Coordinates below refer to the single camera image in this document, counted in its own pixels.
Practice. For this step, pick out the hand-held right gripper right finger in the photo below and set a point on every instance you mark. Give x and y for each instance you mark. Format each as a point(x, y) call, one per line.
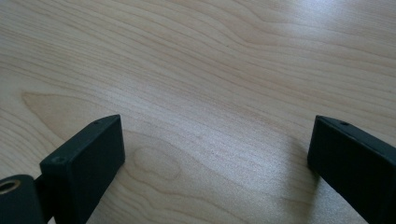
point(355, 161)

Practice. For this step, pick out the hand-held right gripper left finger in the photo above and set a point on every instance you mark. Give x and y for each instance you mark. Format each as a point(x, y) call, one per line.
point(82, 168)

